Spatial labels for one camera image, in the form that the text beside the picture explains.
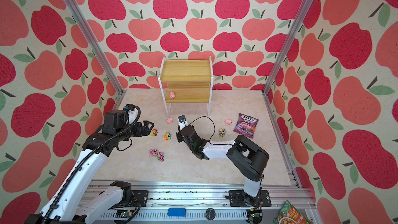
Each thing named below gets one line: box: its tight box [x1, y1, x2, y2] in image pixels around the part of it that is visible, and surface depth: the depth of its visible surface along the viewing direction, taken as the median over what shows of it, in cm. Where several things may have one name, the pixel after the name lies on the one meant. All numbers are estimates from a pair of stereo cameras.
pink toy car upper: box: [149, 148, 160, 157], surface depth 90 cm
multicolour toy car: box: [219, 127, 226, 138], surface depth 98 cm
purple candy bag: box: [232, 113, 260, 139], surface depth 100 cm
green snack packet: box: [273, 200, 314, 224], surface depth 70 cm
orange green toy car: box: [164, 131, 172, 141], surface depth 97 cm
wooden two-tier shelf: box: [158, 56, 215, 118], surface depth 90 cm
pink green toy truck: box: [157, 151, 165, 162], surface depth 88 cm
